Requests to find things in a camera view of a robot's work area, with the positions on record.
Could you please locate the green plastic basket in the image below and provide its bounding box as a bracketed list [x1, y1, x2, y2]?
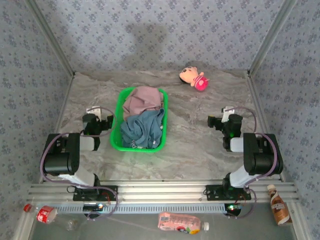
[109, 86, 169, 153]

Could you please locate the pink tank top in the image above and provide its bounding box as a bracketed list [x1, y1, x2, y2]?
[122, 86, 163, 121]

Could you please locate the plush doll with pink shirt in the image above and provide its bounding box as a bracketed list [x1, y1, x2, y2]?
[178, 66, 211, 92]

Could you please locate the small circuit board with LEDs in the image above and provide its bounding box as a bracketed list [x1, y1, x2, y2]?
[83, 203, 104, 212]
[224, 203, 243, 213]

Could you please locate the brown chocolate drink bottle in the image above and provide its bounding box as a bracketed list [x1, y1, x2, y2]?
[266, 184, 293, 227]

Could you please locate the clear red-label cola bottle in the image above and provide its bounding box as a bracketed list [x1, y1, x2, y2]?
[23, 203, 81, 232]

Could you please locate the pink drink bottle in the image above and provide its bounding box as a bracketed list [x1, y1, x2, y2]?
[157, 211, 210, 236]

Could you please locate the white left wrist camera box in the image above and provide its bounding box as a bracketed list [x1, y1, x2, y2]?
[86, 106, 102, 118]

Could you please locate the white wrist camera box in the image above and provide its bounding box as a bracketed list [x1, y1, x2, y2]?
[221, 106, 236, 123]
[86, 106, 102, 118]

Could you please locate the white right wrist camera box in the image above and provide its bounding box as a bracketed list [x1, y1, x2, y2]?
[221, 106, 236, 123]

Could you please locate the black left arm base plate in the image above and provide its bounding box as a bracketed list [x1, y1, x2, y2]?
[72, 185, 118, 201]

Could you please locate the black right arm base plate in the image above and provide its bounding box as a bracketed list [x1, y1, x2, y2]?
[205, 184, 252, 201]

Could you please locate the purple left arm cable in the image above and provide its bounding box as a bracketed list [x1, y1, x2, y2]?
[39, 106, 119, 222]

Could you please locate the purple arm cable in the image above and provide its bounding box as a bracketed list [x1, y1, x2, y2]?
[39, 106, 119, 222]
[226, 106, 283, 220]

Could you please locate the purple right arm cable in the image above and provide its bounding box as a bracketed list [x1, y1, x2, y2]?
[226, 106, 283, 220]

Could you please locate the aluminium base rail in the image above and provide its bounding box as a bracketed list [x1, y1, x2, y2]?
[27, 178, 300, 204]

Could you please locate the aluminium frame post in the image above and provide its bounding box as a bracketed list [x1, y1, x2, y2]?
[247, 0, 300, 76]
[24, 0, 76, 77]

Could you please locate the grey slotted cable duct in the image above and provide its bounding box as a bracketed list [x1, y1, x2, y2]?
[53, 202, 227, 215]

